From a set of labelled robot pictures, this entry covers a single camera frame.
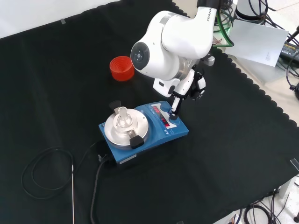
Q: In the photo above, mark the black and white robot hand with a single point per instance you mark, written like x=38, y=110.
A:
x=165, y=87

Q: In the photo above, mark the heater with blue base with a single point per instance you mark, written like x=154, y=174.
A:
x=154, y=137

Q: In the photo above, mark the red ribbed plastic cup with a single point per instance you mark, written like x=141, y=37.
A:
x=122, y=72

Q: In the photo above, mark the clear round-bottom glass flask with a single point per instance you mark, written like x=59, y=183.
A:
x=122, y=121

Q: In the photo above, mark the black bench cloth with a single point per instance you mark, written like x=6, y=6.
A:
x=210, y=163

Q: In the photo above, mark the white paper sheet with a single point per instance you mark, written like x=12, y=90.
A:
x=257, y=42

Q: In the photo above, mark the clear cloth clip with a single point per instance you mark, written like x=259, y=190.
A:
x=294, y=163
x=62, y=21

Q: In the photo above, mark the black power supply yellow label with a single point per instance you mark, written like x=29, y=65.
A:
x=289, y=50

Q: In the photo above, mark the thin steel temperature probe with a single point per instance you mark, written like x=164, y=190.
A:
x=73, y=193

